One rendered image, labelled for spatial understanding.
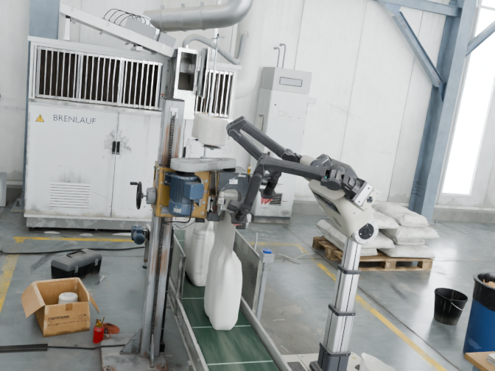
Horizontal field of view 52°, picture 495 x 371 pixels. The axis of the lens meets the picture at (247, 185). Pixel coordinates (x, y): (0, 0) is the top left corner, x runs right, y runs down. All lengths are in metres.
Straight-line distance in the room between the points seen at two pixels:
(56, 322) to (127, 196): 2.42
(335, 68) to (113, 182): 3.83
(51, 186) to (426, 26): 6.03
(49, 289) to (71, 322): 0.43
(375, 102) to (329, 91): 0.82
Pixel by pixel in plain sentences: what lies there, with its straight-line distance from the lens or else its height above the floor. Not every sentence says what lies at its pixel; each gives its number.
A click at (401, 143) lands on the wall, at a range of 8.72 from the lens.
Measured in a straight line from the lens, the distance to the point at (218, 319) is 3.27.
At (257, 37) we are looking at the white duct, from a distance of 6.46.
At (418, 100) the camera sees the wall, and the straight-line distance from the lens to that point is 8.79.
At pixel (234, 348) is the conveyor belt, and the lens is 3.16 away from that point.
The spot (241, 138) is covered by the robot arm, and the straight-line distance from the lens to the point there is 2.91.
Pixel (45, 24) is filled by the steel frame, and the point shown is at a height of 2.27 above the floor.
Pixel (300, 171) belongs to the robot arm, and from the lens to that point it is 2.50.
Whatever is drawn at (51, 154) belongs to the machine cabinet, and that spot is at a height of 0.89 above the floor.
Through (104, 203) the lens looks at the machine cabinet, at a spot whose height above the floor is 0.37.
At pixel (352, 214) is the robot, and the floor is 1.32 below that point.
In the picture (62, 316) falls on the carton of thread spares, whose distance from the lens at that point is 3.94.
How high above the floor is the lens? 1.92
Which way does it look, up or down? 11 degrees down
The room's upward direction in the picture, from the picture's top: 7 degrees clockwise
